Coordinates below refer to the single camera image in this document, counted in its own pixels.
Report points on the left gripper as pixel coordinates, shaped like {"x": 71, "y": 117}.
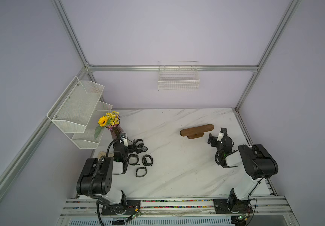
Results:
{"x": 131, "y": 145}

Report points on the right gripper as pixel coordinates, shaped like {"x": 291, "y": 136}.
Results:
{"x": 216, "y": 140}

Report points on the wooden watch stand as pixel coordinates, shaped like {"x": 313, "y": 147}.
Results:
{"x": 196, "y": 132}

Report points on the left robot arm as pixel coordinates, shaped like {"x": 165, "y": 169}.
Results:
{"x": 95, "y": 180}

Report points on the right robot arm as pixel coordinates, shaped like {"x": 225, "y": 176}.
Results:
{"x": 257, "y": 163}

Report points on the black watch dark dial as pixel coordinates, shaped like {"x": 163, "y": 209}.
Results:
{"x": 141, "y": 150}

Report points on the black watch white markings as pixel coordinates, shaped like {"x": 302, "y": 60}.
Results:
{"x": 147, "y": 160}

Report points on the thin black silver-face watch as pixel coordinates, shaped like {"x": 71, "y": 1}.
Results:
{"x": 141, "y": 172}

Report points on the purple glass vase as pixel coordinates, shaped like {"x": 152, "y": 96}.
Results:
{"x": 118, "y": 132}

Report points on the yellow sunflower bouquet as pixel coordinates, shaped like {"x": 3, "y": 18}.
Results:
{"x": 108, "y": 121}

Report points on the white two-tier mesh shelf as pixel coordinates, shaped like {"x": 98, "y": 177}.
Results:
{"x": 77, "y": 112}

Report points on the black rugged strap watch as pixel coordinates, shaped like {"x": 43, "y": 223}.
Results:
{"x": 133, "y": 159}

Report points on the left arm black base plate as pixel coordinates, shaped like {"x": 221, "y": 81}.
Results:
{"x": 129, "y": 208}

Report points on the white wire wall basket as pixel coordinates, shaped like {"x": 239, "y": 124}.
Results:
{"x": 178, "y": 76}

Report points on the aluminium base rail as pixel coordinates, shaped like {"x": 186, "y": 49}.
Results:
{"x": 261, "y": 211}

